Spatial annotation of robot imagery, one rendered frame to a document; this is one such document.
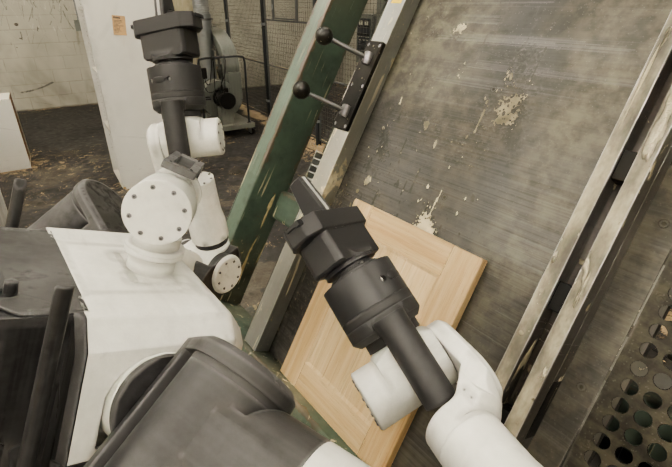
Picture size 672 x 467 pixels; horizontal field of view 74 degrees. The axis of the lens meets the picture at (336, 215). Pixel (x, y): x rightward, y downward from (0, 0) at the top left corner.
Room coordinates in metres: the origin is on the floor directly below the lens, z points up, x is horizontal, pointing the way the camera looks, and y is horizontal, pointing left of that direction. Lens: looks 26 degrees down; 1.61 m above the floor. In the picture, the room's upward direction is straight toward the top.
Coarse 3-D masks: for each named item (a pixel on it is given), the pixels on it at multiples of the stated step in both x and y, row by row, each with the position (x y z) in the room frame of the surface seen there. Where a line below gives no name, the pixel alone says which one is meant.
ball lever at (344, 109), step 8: (296, 88) 0.94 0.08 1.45; (304, 88) 0.94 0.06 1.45; (296, 96) 0.95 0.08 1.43; (304, 96) 0.95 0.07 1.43; (312, 96) 0.96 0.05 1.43; (320, 96) 0.96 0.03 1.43; (328, 104) 0.96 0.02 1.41; (336, 104) 0.96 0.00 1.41; (344, 104) 0.96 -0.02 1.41; (344, 112) 0.96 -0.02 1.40
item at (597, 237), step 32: (640, 96) 0.57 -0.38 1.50; (640, 128) 0.57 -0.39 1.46; (608, 160) 0.54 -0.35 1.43; (640, 160) 0.52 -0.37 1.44; (608, 192) 0.54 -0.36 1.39; (640, 192) 0.50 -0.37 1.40; (576, 224) 0.52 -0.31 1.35; (608, 224) 0.49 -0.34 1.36; (576, 256) 0.51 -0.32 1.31; (608, 256) 0.48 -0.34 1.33; (544, 288) 0.49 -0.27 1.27; (576, 288) 0.47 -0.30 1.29; (544, 320) 0.48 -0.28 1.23; (576, 320) 0.45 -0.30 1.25; (512, 352) 0.46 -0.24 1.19; (544, 352) 0.44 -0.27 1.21; (512, 384) 0.45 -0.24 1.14; (544, 384) 0.42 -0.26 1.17; (512, 416) 0.41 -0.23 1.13
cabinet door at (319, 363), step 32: (384, 224) 0.77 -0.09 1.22; (416, 256) 0.69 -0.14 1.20; (448, 256) 0.65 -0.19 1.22; (320, 288) 0.78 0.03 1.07; (416, 288) 0.65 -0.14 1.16; (448, 288) 0.61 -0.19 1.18; (320, 320) 0.73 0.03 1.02; (448, 320) 0.58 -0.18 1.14; (288, 352) 0.74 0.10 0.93; (320, 352) 0.69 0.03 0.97; (352, 352) 0.65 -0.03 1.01; (320, 384) 0.65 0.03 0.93; (352, 384) 0.61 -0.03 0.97; (352, 416) 0.57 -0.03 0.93; (352, 448) 0.54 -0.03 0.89; (384, 448) 0.51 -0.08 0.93
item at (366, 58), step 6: (318, 30) 0.99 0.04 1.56; (324, 30) 0.98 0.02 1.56; (330, 30) 0.99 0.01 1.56; (318, 36) 0.98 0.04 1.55; (324, 36) 0.98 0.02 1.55; (330, 36) 0.98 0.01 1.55; (318, 42) 0.99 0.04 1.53; (324, 42) 0.98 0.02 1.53; (330, 42) 0.99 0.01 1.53; (336, 42) 0.99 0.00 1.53; (348, 48) 1.00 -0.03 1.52; (360, 54) 1.00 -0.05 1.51; (366, 54) 1.00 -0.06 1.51; (372, 54) 1.00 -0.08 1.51; (366, 60) 0.99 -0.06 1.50
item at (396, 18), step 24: (408, 0) 1.04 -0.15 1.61; (384, 24) 1.04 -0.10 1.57; (408, 24) 1.04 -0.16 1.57; (384, 48) 1.00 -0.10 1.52; (384, 72) 1.00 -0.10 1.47; (360, 120) 0.96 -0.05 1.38; (336, 144) 0.95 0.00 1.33; (336, 168) 0.92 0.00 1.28; (336, 192) 0.92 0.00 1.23; (288, 264) 0.85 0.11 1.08; (288, 288) 0.83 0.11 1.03; (264, 312) 0.82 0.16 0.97; (264, 336) 0.79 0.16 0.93
